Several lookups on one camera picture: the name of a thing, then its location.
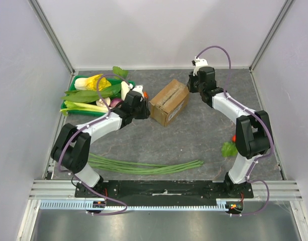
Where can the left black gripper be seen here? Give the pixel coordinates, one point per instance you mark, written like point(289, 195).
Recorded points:
point(146, 113)

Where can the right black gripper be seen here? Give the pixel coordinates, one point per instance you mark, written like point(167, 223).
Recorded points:
point(192, 82)

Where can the brown cardboard express box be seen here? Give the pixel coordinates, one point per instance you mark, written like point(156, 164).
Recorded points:
point(169, 102)

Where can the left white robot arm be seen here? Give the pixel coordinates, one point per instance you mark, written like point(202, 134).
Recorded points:
point(71, 149)

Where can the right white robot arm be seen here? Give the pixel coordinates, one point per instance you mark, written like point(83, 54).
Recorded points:
point(253, 129)

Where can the orange toy pumpkin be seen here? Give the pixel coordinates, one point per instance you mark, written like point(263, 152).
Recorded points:
point(146, 95)

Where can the white eggplant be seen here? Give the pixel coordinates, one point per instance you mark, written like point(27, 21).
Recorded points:
point(125, 88)

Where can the purple onion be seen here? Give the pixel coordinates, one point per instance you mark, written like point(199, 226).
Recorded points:
point(116, 102)

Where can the white mushroom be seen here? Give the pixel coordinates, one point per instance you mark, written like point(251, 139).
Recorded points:
point(103, 103)

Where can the green leaf behind tray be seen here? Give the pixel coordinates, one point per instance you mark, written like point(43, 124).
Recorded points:
point(119, 73)

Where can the yellow napa cabbage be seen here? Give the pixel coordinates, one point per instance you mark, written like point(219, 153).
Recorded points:
point(92, 83)

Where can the green plastic tray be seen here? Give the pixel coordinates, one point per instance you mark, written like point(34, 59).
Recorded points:
point(92, 113)

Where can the white leek stalk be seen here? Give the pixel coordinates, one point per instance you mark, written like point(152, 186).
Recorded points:
point(91, 107)

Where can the green leafy vegetable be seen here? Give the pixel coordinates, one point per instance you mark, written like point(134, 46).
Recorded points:
point(87, 96)

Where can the green long beans bunch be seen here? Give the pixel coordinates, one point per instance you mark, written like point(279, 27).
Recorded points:
point(135, 168)

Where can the green bok choy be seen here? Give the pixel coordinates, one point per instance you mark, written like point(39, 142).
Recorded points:
point(70, 106)

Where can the green lettuce leaf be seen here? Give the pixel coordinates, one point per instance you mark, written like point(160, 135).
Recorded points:
point(229, 149)

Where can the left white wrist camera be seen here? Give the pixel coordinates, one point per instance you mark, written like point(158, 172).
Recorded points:
point(138, 88)

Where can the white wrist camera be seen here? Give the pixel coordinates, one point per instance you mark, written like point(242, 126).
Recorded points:
point(138, 88)
point(198, 63)

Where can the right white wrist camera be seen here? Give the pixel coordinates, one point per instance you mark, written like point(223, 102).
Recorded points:
point(198, 63)

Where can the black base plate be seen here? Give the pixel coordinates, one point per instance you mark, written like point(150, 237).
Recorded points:
point(124, 189)

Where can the white slotted cable duct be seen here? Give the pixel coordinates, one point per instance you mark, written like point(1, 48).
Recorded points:
point(96, 205)

